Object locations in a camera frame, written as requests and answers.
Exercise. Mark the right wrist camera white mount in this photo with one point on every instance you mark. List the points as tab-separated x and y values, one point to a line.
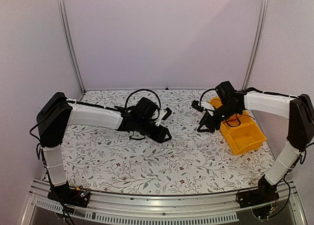
202	106

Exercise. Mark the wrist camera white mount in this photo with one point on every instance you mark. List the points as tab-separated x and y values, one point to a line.
163	115
202	106

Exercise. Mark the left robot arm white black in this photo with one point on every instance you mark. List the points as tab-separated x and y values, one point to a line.
52	121

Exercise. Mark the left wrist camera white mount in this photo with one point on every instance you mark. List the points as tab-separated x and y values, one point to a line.
163	115

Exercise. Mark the floral patterned table mat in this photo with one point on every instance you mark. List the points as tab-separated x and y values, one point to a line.
190	163

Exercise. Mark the aluminium frame post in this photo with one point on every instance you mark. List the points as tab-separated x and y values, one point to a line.
69	44
256	43

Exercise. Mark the right aluminium frame post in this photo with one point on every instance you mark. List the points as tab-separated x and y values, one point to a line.
256	43

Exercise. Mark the left aluminium frame post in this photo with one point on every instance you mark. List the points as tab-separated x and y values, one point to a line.
69	44

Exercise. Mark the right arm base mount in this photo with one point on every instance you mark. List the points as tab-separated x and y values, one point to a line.
264	200

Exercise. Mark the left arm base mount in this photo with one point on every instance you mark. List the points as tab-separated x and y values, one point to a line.
71	196

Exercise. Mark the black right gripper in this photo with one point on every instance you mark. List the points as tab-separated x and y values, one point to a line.
208	121

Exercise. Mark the front aluminium rail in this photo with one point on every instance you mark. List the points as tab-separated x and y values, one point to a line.
116	209

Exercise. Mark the yellow three-compartment bin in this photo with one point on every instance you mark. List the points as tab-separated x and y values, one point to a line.
242	133

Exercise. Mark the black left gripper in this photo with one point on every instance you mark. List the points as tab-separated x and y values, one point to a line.
157	137

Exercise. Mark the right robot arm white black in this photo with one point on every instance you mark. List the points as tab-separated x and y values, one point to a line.
297	110

